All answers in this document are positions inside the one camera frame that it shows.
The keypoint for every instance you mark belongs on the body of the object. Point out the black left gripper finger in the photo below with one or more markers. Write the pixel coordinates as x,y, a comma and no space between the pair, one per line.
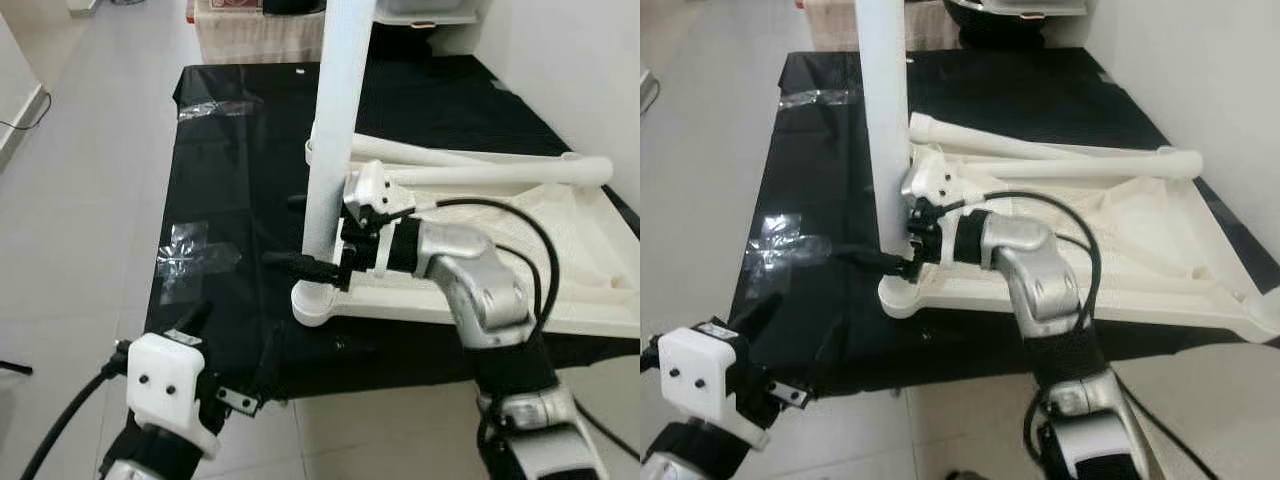
765,315
834,358
193,323
270,362

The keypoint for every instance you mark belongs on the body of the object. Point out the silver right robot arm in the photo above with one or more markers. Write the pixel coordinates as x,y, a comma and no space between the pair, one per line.
480,290
1050,290

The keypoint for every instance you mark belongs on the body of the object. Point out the white plastic children table top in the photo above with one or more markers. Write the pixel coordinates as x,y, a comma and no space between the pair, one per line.
1170,250
580,260

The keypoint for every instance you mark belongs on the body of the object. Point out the black table cloth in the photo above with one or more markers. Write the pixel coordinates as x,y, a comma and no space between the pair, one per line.
800,170
230,180

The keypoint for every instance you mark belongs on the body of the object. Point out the dark grey right robot foot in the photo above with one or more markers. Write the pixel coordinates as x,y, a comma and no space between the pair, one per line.
965,475

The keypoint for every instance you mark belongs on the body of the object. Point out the black tripod leg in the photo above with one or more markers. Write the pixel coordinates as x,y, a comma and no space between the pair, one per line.
15,367

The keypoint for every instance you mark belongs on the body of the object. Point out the red printed box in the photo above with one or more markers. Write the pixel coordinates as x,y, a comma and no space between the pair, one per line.
230,3

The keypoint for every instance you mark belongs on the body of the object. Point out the translucent plastic storage container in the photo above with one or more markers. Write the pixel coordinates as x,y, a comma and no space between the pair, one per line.
430,10
1040,6

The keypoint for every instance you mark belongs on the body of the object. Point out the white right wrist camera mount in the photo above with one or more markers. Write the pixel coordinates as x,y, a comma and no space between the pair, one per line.
378,188
935,180

